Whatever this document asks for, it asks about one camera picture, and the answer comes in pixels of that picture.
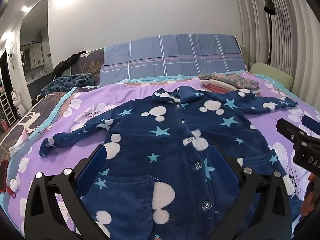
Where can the white cat figurine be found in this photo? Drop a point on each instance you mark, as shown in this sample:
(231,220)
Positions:
(18,102)

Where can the green pillow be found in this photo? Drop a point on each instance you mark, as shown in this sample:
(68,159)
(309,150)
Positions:
(270,73)

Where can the red phone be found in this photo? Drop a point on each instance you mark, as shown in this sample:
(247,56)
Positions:
(3,177)

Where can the blue fleece star-print jacket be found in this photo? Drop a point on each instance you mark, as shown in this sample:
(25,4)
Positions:
(160,140)

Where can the white ladder shelf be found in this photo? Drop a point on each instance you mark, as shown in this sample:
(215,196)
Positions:
(6,110)

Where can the folded pink garment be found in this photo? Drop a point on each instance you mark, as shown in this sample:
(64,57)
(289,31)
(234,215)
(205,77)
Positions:
(220,89)

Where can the wall cabinet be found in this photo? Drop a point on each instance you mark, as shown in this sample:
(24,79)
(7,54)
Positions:
(32,55)

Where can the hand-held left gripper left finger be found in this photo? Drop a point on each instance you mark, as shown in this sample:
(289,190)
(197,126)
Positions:
(90,170)

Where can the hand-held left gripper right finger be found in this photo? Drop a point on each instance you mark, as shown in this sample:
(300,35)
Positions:
(225,162)

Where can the blue plaid headboard cover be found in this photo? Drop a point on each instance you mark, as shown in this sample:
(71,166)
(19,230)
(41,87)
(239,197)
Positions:
(175,55)

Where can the crumpled blue blanket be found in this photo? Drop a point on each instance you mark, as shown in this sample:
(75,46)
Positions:
(72,81)

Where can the folded floral garment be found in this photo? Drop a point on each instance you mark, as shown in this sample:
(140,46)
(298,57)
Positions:
(232,80)

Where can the person's right hand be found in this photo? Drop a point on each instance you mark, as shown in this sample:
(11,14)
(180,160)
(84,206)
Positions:
(308,200)

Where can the white round wall device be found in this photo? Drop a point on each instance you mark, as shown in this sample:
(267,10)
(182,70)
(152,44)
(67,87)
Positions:
(10,56)

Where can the black floor lamp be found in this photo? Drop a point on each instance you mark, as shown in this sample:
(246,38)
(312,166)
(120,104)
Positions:
(269,6)

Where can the black garment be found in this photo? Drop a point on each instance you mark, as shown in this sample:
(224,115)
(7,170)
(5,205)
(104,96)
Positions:
(66,63)

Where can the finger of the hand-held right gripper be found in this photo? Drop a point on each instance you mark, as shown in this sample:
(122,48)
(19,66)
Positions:
(310,123)
(285,127)

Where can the purple floral bedsheet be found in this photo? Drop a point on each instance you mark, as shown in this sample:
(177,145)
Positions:
(262,123)

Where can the white pleated curtain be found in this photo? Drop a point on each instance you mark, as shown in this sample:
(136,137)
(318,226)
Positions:
(295,42)

